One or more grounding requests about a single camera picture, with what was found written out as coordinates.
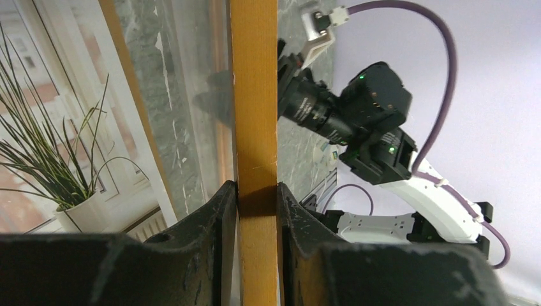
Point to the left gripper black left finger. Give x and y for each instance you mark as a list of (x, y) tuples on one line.
[(118, 262)]

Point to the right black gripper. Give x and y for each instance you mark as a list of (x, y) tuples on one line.
[(307, 103)]

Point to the plant photo print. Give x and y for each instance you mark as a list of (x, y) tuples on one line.
[(77, 153)]

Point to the wooden picture frame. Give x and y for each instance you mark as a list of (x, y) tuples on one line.
[(253, 42)]

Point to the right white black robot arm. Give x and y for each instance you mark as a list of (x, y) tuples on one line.
[(366, 119)]

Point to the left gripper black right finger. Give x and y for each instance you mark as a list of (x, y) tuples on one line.
[(317, 267)]

